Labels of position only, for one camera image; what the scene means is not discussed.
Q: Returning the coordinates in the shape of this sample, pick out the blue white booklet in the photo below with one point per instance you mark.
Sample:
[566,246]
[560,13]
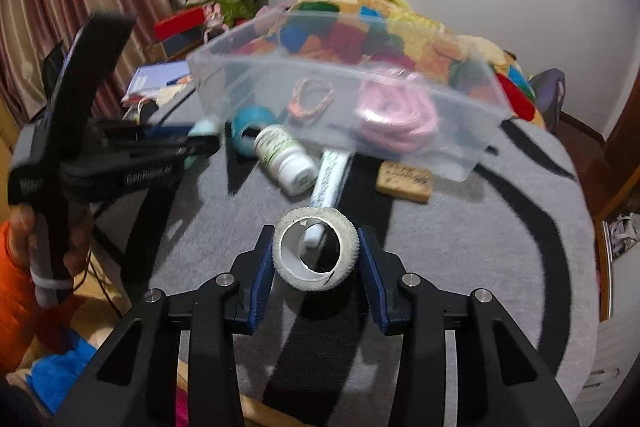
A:
[148,80]

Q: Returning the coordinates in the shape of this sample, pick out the colourful patchwork quilt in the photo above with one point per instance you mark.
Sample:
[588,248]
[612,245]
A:
[377,30]

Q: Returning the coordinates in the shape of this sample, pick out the pink bunny doll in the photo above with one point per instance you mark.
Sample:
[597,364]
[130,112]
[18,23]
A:
[214,20]

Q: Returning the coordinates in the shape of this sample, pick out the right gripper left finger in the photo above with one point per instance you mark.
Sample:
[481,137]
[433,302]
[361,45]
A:
[232,303]

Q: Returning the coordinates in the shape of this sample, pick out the brown wooden door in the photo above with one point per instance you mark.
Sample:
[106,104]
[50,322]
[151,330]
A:
[618,158]

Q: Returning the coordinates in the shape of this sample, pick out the red box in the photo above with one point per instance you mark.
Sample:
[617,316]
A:
[178,23]

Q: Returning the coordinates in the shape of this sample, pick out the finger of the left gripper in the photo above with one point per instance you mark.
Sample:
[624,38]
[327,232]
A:
[142,150]
[128,130]

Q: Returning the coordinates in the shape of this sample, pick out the grey purple backpack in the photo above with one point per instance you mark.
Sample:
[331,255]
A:
[549,87]

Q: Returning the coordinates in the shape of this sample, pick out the white medicine bottle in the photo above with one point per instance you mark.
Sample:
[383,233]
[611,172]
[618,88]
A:
[285,160]

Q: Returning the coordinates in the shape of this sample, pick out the left hand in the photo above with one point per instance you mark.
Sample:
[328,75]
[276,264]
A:
[23,240]

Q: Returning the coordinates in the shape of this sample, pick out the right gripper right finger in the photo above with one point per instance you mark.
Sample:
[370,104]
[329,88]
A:
[404,304]

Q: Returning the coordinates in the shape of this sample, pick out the teal tape roll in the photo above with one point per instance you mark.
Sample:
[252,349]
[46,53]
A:
[246,124]

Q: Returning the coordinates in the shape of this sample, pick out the grey black patterned blanket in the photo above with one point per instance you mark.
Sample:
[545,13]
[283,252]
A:
[518,226]

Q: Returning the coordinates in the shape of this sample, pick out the white bandage tape roll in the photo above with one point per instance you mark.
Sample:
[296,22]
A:
[297,242]

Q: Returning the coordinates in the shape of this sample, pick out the clear plastic storage bin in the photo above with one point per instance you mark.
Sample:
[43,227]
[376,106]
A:
[372,108]

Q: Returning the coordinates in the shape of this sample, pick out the cork rectangular block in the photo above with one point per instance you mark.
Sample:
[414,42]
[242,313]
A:
[405,182]

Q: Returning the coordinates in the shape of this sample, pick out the white toothpaste tube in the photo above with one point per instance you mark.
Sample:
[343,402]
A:
[334,168]

